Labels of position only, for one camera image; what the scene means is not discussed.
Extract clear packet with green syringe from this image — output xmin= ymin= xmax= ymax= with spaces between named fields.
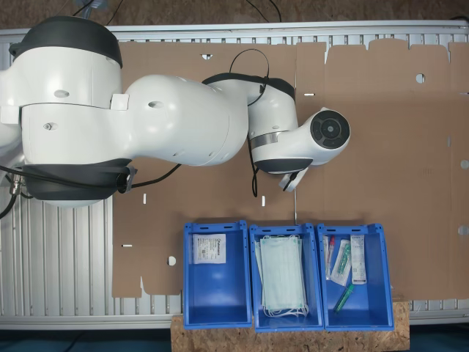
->
xmin=330 ymin=239 xmax=352 ymax=286

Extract long white printed packet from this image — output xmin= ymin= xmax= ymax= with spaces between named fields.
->
xmin=350 ymin=234 xmax=368 ymax=286

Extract white printed cotton packet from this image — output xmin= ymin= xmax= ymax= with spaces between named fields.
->
xmin=192 ymin=232 xmax=227 ymax=265

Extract brown cardboard sheet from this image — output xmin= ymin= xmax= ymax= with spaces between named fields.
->
xmin=111 ymin=39 xmax=298 ymax=298
xmin=295 ymin=38 xmax=469 ymax=301

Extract stack of white face masks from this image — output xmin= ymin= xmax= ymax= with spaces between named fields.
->
xmin=254 ymin=234 xmax=311 ymax=319

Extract chipboard wood block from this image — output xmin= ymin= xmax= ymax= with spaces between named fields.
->
xmin=170 ymin=299 xmax=411 ymax=352

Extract loose green syringe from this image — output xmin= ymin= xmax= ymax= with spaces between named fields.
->
xmin=333 ymin=284 xmax=356 ymax=313

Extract clear packet with red cap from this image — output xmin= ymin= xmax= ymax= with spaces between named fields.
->
xmin=324 ymin=235 xmax=337 ymax=282

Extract blue plastic storage bin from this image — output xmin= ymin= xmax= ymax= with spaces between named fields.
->
xmin=248 ymin=222 xmax=325 ymax=333
xmin=182 ymin=219 xmax=254 ymax=329
xmin=317 ymin=222 xmax=396 ymax=332

